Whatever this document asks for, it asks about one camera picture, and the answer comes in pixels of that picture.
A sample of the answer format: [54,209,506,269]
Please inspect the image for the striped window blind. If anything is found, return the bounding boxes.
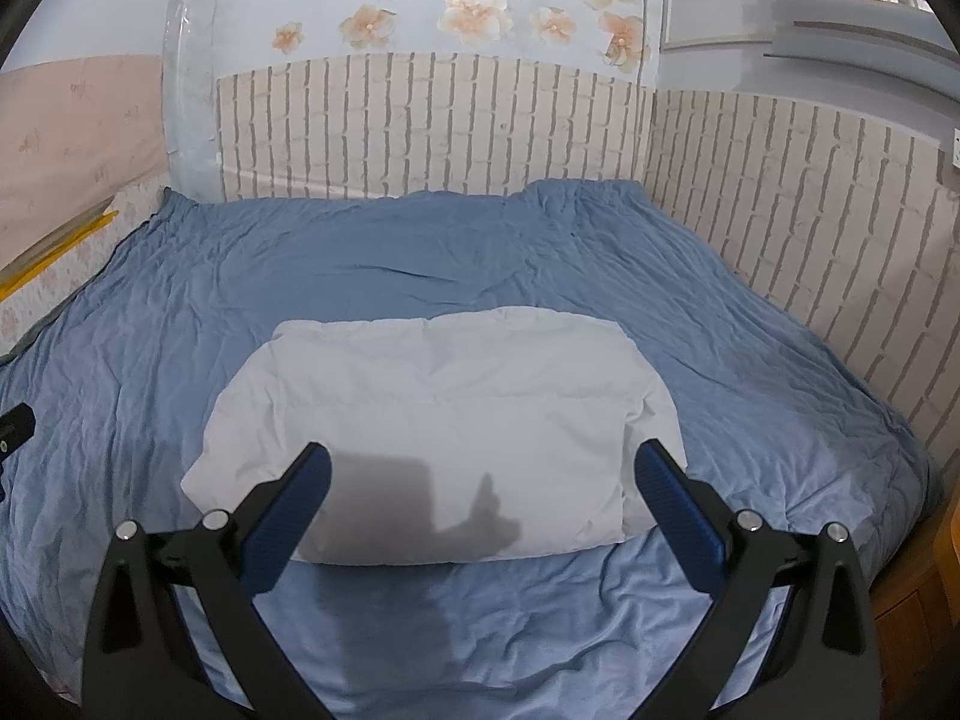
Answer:
[761,0,960,80]

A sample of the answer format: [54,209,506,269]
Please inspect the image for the wooden bed frame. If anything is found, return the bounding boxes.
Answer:
[861,491,960,665]

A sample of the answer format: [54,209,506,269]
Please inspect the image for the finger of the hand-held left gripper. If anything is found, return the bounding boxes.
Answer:
[0,403,38,460]

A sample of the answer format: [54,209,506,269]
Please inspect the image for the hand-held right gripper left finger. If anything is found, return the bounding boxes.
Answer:
[81,442,335,720]

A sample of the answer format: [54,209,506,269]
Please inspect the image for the blue bed sheet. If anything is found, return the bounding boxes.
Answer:
[0,178,946,720]

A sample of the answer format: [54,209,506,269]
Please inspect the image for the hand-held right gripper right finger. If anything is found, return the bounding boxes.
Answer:
[634,439,880,720]

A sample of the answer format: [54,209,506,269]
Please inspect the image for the pink padded headboard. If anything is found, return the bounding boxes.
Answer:
[0,54,172,275]

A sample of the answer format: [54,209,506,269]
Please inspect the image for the light grey padded jacket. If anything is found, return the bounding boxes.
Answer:
[180,306,688,568]

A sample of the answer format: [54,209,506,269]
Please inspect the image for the floral patterned mattress cover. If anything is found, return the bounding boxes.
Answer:
[0,184,175,368]

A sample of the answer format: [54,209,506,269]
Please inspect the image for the clear plastic sheet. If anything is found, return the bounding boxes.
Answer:
[160,0,224,205]

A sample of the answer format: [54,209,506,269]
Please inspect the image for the brick pattern wall panel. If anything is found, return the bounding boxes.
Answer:
[214,51,960,458]

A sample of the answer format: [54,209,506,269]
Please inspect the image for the yellow strip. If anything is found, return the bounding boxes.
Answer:
[0,208,122,302]

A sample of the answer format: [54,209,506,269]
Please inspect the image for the peach flower wall stickers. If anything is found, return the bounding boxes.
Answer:
[270,0,653,74]

